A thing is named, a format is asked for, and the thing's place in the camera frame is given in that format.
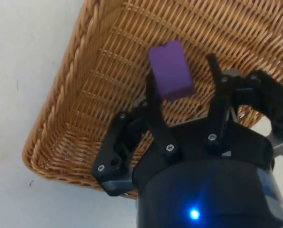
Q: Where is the purple triangular block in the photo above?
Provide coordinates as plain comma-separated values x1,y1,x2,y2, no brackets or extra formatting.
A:
148,39,195,102

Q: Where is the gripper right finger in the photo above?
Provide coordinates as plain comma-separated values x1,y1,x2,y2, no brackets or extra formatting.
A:
202,54,283,156

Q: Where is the brown wicker basket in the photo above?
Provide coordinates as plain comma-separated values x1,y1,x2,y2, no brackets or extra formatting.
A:
21,0,283,200

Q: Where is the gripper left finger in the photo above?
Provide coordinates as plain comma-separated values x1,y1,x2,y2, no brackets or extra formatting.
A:
90,72,183,198

